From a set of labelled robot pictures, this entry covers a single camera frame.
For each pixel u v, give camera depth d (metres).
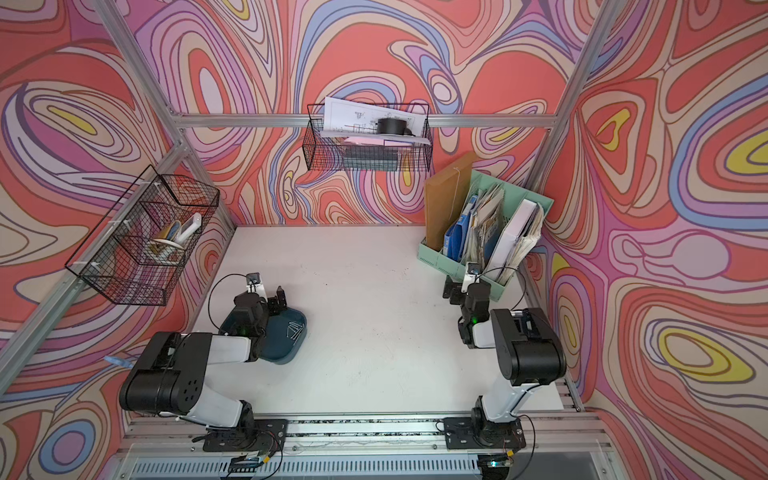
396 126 0.82
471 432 0.72
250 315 0.71
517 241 0.82
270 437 0.73
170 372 0.46
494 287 0.91
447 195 0.96
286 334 0.91
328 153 1.01
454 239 0.96
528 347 0.48
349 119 0.86
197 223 0.75
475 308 0.73
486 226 0.90
